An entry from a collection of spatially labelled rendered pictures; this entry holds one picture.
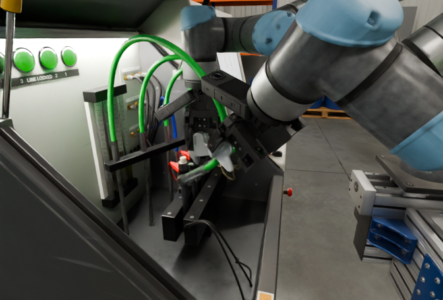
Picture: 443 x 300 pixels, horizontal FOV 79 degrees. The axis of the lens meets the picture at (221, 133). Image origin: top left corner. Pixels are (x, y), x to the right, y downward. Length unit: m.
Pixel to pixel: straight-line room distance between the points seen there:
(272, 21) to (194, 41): 0.18
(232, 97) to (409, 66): 0.21
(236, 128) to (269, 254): 0.39
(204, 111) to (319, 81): 0.37
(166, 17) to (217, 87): 0.66
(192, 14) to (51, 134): 0.43
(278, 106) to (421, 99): 0.13
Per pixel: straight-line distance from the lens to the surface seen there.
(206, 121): 0.62
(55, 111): 0.75
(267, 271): 0.66
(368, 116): 0.28
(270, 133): 0.36
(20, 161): 0.44
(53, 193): 0.43
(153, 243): 0.91
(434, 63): 0.40
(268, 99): 0.31
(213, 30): 0.59
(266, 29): 0.48
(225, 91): 0.39
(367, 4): 0.25
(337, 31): 0.25
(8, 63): 0.44
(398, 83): 0.27
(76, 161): 0.81
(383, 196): 0.95
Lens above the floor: 1.42
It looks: 20 degrees down
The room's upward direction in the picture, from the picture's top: straight up
